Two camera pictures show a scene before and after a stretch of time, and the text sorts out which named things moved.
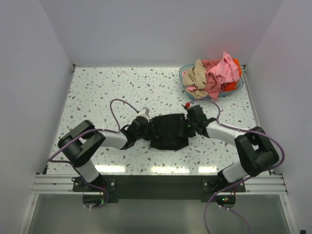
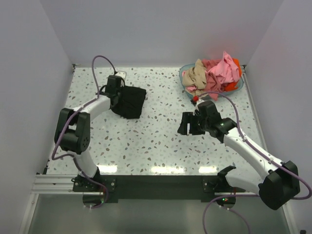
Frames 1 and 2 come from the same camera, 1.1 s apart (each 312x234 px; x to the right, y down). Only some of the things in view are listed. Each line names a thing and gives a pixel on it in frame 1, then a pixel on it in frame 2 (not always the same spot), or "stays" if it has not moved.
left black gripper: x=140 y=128 → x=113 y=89
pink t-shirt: x=219 y=72 stays
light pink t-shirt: x=191 y=88 stays
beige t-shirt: x=196 y=76 stays
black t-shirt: x=168 y=131 → x=129 y=102
